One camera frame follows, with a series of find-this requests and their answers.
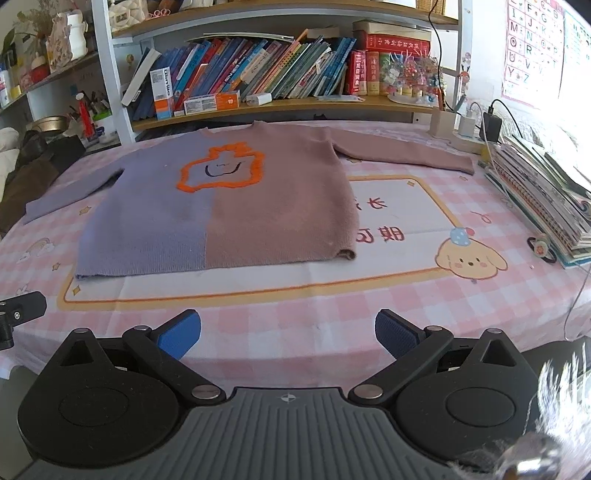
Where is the thick white book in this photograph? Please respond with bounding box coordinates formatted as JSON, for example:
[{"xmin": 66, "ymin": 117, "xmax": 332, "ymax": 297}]
[{"xmin": 121, "ymin": 47, "xmax": 162, "ymax": 106}]

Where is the white power strip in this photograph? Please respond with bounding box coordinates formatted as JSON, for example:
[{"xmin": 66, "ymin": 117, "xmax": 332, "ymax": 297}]
[{"xmin": 449, "ymin": 129, "xmax": 491, "ymax": 154}]

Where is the black box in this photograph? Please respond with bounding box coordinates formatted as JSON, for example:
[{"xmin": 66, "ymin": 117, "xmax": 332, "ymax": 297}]
[{"xmin": 45, "ymin": 137, "xmax": 87, "ymax": 175}]

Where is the thick red dictionary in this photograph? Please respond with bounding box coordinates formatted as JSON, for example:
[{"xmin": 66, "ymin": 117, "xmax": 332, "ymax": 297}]
[{"xmin": 366, "ymin": 30, "xmax": 431, "ymax": 55}]

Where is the pink checkered printed table mat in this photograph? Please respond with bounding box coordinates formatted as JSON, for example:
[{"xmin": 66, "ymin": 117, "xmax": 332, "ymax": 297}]
[{"xmin": 0, "ymin": 117, "xmax": 591, "ymax": 407}]

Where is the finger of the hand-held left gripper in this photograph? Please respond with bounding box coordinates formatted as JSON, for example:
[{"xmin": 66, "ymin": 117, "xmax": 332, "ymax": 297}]
[{"xmin": 0, "ymin": 292, "xmax": 48, "ymax": 352}]

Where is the white tub with green lid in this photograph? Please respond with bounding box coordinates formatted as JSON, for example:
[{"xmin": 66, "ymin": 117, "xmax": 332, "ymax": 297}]
[{"xmin": 92, "ymin": 111, "xmax": 119, "ymax": 145}]

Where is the row of colourful books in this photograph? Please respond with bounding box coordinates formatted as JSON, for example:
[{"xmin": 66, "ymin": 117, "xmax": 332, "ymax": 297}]
[{"xmin": 122, "ymin": 28, "xmax": 357, "ymax": 121}]

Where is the brown corduroy cloth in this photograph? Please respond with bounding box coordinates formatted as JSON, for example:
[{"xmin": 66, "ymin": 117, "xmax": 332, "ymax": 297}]
[{"xmin": 0, "ymin": 161, "xmax": 62, "ymax": 232}]

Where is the stack of notebooks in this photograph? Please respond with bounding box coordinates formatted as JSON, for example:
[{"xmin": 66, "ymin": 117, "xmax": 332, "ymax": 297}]
[{"xmin": 484, "ymin": 134, "xmax": 591, "ymax": 269}]

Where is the grey fur trim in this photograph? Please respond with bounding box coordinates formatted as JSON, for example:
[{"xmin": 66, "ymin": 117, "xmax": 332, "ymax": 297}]
[{"xmin": 496, "ymin": 342, "xmax": 591, "ymax": 480}]

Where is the red tassel charm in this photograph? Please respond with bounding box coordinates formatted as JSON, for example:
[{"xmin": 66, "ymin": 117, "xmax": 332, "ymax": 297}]
[{"xmin": 75, "ymin": 92, "xmax": 92, "ymax": 140}]

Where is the white cable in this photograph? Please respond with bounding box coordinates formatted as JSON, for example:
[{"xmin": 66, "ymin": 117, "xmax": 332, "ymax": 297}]
[{"xmin": 562, "ymin": 267, "xmax": 591, "ymax": 343}]

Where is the alphabet wall poster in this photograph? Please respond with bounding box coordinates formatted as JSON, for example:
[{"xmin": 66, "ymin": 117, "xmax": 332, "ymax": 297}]
[{"xmin": 501, "ymin": 0, "xmax": 567, "ymax": 110}]

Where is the white jug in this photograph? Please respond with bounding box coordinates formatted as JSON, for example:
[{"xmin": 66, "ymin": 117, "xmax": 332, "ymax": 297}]
[{"xmin": 61, "ymin": 11, "xmax": 89, "ymax": 59}]

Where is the hair tie with charm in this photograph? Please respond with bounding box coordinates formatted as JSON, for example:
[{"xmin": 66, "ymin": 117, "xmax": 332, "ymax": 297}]
[{"xmin": 527, "ymin": 234, "xmax": 560, "ymax": 265}]

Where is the white bookshelf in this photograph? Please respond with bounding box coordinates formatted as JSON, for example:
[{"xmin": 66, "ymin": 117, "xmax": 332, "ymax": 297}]
[{"xmin": 0, "ymin": 0, "xmax": 467, "ymax": 145}]

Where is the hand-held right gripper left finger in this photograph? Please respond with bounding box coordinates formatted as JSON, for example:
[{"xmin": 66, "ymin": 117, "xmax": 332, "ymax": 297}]
[{"xmin": 57, "ymin": 309, "xmax": 227, "ymax": 405}]

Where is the black cable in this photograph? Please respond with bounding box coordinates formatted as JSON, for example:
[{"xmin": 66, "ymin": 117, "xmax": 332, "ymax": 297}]
[{"xmin": 427, "ymin": 0, "xmax": 463, "ymax": 112}]

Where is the white padded jacket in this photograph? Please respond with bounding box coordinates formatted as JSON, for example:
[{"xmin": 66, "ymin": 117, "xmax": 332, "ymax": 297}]
[{"xmin": 0, "ymin": 127, "xmax": 22, "ymax": 186}]

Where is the white orange toothpaste box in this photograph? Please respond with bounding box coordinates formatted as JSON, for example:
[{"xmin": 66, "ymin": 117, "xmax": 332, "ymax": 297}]
[
  {"xmin": 183, "ymin": 90, "xmax": 241, "ymax": 116},
  {"xmin": 150, "ymin": 67, "xmax": 175, "ymax": 121}
]

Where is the gold round tin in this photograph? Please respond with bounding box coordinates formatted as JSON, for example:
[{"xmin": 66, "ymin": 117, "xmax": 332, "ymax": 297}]
[{"xmin": 29, "ymin": 115, "xmax": 70, "ymax": 137}]

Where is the black plug adapter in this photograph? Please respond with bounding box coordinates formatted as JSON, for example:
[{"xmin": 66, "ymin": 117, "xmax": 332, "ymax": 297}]
[{"xmin": 480, "ymin": 113, "xmax": 502, "ymax": 145}]

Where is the bunch of pens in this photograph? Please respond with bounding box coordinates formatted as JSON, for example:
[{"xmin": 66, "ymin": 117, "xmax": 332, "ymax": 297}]
[{"xmin": 69, "ymin": 90, "xmax": 112, "ymax": 123}]

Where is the colourful candy decoration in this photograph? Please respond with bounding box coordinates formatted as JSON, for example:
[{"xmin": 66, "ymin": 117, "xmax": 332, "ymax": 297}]
[{"xmin": 382, "ymin": 51, "xmax": 443, "ymax": 105}]

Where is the purple and pink sweater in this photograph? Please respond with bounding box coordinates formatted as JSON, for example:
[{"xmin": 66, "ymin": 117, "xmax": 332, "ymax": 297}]
[{"xmin": 23, "ymin": 121, "xmax": 476, "ymax": 280}]

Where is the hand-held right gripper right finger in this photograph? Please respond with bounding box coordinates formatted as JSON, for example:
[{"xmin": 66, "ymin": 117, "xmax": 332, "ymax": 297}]
[{"xmin": 348, "ymin": 308, "xmax": 521, "ymax": 403}]

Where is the white quilted handbag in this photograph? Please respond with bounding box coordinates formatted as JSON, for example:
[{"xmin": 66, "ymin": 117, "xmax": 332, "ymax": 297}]
[{"xmin": 108, "ymin": 0, "xmax": 149, "ymax": 29}]

